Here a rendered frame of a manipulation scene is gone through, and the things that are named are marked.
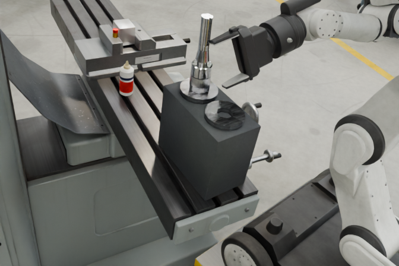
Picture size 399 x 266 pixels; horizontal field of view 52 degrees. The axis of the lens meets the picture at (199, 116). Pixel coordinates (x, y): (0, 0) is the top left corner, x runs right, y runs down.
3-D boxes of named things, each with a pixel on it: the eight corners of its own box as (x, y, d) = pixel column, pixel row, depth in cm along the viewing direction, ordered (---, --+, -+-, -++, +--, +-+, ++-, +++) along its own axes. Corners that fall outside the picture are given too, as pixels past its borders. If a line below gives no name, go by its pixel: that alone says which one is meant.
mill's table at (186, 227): (103, 7, 184) (103, -10, 179) (257, 217, 103) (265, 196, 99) (50, 11, 174) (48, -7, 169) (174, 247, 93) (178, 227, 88)
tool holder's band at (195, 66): (216, 70, 91) (216, 66, 90) (198, 74, 89) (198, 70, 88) (205, 59, 94) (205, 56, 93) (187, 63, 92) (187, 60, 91)
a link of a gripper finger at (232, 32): (208, 43, 89) (232, 32, 91) (215, 46, 86) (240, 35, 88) (206, 37, 88) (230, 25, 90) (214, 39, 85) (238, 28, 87)
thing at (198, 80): (213, 90, 94) (216, 70, 91) (195, 95, 92) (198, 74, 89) (203, 79, 97) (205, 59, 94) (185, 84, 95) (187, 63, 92)
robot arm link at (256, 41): (236, 74, 98) (275, 54, 102) (259, 85, 90) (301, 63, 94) (224, 25, 92) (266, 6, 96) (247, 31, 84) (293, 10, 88)
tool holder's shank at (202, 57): (211, 65, 90) (217, 18, 84) (199, 67, 89) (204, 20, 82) (204, 58, 93) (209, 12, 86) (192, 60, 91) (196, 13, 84)
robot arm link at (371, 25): (323, 38, 107) (374, 43, 116) (355, 41, 98) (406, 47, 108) (331, -4, 105) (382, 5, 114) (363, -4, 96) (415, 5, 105)
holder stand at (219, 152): (195, 130, 114) (205, 69, 102) (244, 183, 101) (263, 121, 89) (157, 143, 108) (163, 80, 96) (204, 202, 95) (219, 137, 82)
